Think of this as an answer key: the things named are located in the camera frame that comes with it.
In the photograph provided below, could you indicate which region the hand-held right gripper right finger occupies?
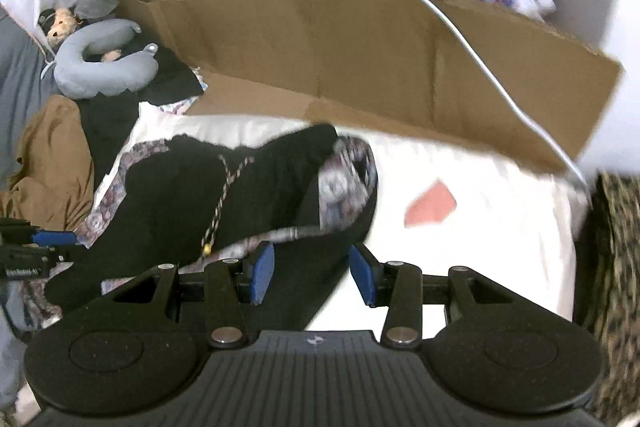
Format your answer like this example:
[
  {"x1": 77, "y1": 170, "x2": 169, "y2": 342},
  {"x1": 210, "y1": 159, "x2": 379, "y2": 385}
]
[{"x1": 348, "y1": 243, "x2": 543, "y2": 349}]

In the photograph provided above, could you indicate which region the grey neck pillow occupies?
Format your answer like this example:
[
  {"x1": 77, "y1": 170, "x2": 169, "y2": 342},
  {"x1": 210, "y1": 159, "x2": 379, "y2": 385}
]
[{"x1": 50, "y1": 18, "x2": 158, "y2": 100}]

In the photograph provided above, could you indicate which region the white cable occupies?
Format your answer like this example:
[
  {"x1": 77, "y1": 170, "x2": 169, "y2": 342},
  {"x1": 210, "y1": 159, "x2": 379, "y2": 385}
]
[{"x1": 391, "y1": 0, "x2": 592, "y2": 195}]

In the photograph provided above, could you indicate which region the black jacket teddy bear lining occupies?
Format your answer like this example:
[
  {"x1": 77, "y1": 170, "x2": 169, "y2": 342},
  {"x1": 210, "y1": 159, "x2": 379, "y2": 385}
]
[{"x1": 45, "y1": 123, "x2": 379, "y2": 333}]

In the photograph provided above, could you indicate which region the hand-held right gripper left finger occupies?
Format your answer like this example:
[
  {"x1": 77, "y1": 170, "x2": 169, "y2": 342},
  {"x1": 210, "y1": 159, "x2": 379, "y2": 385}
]
[{"x1": 102, "y1": 241, "x2": 276, "y2": 349}]

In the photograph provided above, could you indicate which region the brown cloth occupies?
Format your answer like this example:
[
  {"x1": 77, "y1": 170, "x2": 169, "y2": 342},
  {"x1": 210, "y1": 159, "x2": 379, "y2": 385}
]
[{"x1": 0, "y1": 96, "x2": 96, "y2": 230}]

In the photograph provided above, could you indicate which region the grey cloth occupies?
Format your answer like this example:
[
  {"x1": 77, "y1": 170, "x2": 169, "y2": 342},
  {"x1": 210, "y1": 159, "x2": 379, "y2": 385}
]
[{"x1": 0, "y1": 7, "x2": 61, "y2": 192}]

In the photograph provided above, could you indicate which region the small plush doll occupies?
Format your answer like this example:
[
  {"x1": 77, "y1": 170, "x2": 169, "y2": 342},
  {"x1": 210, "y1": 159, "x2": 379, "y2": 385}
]
[{"x1": 37, "y1": 7, "x2": 83, "y2": 45}]

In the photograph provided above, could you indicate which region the white printed bed sheet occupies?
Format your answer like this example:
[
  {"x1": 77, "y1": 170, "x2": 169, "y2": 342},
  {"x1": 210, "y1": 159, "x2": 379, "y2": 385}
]
[{"x1": 92, "y1": 102, "x2": 591, "y2": 333}]

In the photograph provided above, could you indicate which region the leopard print cloth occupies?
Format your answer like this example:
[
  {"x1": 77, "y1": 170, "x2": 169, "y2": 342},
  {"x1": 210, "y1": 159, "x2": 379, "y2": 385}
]
[{"x1": 575, "y1": 172, "x2": 640, "y2": 423}]

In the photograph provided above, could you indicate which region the brown cardboard sheet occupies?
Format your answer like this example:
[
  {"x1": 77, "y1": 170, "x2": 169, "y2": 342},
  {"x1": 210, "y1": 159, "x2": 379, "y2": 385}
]
[{"x1": 116, "y1": 0, "x2": 623, "y2": 172}]

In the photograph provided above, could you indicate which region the black cloth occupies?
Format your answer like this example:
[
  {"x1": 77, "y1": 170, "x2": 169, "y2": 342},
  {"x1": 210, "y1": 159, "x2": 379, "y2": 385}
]
[{"x1": 80, "y1": 44, "x2": 206, "y2": 188}]

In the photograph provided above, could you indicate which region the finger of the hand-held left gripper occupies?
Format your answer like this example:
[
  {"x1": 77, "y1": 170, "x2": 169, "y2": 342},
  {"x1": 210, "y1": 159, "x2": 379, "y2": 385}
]
[{"x1": 29, "y1": 229, "x2": 90, "y2": 251}]

